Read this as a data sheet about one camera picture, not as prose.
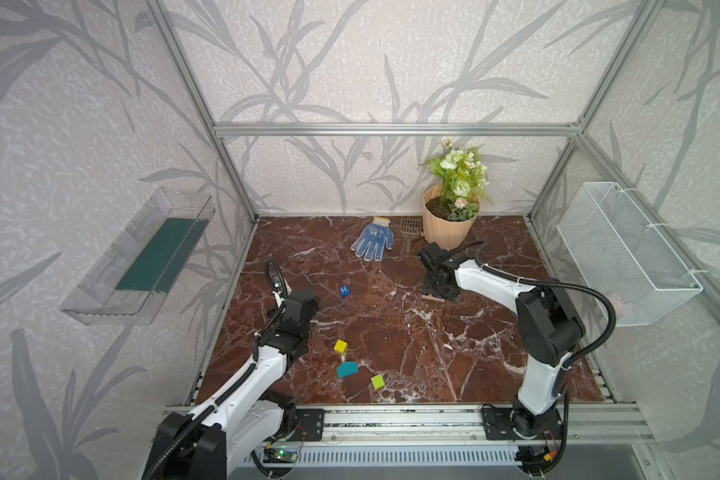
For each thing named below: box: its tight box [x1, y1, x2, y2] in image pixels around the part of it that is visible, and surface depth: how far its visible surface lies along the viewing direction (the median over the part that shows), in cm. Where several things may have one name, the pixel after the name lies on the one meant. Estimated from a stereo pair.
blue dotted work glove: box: [351, 216, 394, 262], surface depth 117 cm
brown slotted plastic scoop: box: [399, 218, 423, 255], surface depth 117 cm
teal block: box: [336, 361, 359, 379], surface depth 84 cm
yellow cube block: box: [333, 339, 348, 355], surface depth 86 cm
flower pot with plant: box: [422, 140, 494, 251], surface depth 99 cm
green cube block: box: [370, 374, 385, 390], surface depth 82 cm
